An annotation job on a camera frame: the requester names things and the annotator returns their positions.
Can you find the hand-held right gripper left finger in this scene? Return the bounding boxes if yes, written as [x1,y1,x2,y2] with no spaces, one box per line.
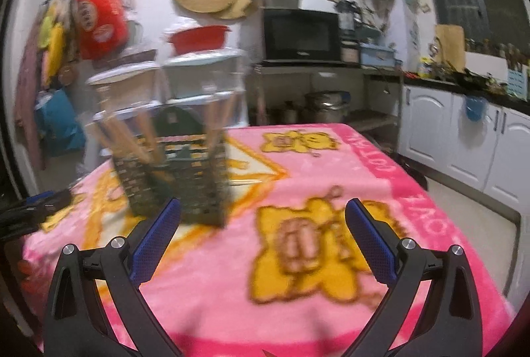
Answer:
[43,196,183,357]

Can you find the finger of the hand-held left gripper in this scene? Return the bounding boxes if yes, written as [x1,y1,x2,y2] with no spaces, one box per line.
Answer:
[0,191,57,215]
[39,190,74,217]

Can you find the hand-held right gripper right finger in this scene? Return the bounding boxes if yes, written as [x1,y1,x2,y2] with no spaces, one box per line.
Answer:
[345,197,484,357]

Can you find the green plastic utensil basket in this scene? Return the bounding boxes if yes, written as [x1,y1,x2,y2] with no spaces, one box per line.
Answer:
[112,104,233,227]

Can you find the bunch of chopsticks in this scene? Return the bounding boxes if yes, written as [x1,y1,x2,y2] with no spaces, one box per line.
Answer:
[89,92,241,171]

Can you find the blue hanging bag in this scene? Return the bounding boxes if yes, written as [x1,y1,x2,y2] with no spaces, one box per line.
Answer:
[35,88,85,157]

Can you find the steel kitchen rack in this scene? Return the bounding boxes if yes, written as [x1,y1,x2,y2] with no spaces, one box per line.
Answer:
[248,63,404,159]

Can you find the pink printed blanket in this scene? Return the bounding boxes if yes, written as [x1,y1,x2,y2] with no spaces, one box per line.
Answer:
[21,123,516,357]

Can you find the white kitchen cabinets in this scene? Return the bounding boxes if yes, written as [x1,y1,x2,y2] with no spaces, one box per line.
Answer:
[397,84,530,223]

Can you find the large steel pot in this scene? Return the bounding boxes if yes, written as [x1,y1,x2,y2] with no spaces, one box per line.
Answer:
[304,91,350,124]

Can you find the small steel pot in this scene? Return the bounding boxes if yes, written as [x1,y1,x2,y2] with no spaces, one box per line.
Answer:
[279,100,299,124]

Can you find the yellow hanging cloths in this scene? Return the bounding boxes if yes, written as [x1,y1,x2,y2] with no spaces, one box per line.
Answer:
[37,1,67,88]

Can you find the brown wicker basket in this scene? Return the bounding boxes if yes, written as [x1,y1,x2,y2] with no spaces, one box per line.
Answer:
[120,50,158,64]

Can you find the blue hanging cup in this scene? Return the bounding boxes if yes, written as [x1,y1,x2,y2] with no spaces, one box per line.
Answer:
[464,95,487,122]

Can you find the light blue plastic box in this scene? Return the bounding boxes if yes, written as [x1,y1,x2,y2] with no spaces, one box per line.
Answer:
[359,42,398,70]

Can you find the red shopping bag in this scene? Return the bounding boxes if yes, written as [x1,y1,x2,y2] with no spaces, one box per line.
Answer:
[68,0,129,60]

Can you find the black wok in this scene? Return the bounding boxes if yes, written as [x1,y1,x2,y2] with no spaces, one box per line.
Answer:
[449,69,498,86]

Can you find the wooden cutting board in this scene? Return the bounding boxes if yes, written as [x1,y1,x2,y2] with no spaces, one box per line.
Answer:
[435,24,466,70]

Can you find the red plastic basin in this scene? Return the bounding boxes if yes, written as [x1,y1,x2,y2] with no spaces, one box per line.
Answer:
[168,25,231,55]

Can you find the white plastic bag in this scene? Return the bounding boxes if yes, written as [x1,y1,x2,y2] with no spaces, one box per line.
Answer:
[166,20,199,37]

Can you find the blue knife holder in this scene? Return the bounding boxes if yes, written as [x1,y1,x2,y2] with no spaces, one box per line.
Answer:
[507,65,530,101]

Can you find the black microwave oven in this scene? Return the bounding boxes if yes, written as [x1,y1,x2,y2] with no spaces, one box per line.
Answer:
[259,7,342,64]

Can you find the black blender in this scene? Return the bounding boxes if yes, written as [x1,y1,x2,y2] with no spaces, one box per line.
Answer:
[336,0,361,64]

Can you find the row of seasoning bottles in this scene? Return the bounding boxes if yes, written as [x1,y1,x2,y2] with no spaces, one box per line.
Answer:
[464,38,522,60]

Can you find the steel rectangular container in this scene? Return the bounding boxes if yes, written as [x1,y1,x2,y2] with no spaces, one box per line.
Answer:
[259,0,303,10]

